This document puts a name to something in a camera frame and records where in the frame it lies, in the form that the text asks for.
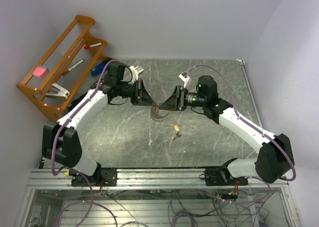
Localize red capped marker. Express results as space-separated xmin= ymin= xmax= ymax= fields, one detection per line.
xmin=84 ymin=42 xmax=102 ymax=50

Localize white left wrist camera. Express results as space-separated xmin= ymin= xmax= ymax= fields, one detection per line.
xmin=129 ymin=66 xmax=144 ymax=84

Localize brown tipped marker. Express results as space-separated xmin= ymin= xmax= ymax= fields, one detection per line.
xmin=62 ymin=59 xmax=84 ymax=76

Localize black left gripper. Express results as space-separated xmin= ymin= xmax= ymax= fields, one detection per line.
xmin=118 ymin=79 xmax=157 ymax=108

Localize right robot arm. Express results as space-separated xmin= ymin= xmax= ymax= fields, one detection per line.
xmin=158 ymin=75 xmax=294 ymax=185

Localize blue stapler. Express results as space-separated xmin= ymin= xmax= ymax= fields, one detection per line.
xmin=90 ymin=62 xmax=106 ymax=77

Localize pink eraser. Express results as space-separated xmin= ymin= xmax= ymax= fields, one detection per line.
xmin=33 ymin=66 xmax=49 ymax=79

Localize orange wooden rack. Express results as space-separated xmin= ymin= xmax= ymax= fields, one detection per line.
xmin=17 ymin=15 xmax=107 ymax=120

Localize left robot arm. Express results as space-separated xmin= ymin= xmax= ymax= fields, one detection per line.
xmin=42 ymin=60 xmax=156 ymax=186

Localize white stapler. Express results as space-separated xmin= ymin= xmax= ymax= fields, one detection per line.
xmin=45 ymin=83 xmax=70 ymax=100

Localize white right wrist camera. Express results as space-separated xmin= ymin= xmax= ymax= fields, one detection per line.
xmin=179 ymin=72 xmax=191 ymax=89

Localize yellow key tag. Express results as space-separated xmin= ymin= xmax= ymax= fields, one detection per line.
xmin=173 ymin=124 xmax=180 ymax=132

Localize silver key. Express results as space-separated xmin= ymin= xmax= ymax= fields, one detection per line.
xmin=173 ymin=133 xmax=181 ymax=140

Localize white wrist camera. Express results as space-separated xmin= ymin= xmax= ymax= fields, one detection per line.
xmin=129 ymin=66 xmax=144 ymax=84
xmin=179 ymin=72 xmax=191 ymax=89

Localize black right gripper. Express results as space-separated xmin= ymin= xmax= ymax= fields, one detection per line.
xmin=159 ymin=85 xmax=207 ymax=111

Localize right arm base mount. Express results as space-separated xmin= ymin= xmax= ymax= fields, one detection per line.
xmin=199 ymin=158 xmax=248 ymax=186

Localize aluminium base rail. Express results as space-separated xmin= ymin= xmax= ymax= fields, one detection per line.
xmin=26 ymin=168 xmax=290 ymax=190

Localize yellow tipped tool on rail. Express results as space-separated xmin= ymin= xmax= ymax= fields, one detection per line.
xmin=63 ymin=170 xmax=79 ymax=176

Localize black stapler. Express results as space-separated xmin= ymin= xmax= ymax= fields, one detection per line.
xmin=67 ymin=94 xmax=86 ymax=112

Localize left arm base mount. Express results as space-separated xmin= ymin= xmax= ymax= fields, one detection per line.
xmin=71 ymin=168 xmax=118 ymax=187

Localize large keyring with yellow handle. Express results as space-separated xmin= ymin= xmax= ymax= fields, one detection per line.
xmin=150 ymin=104 xmax=171 ymax=122

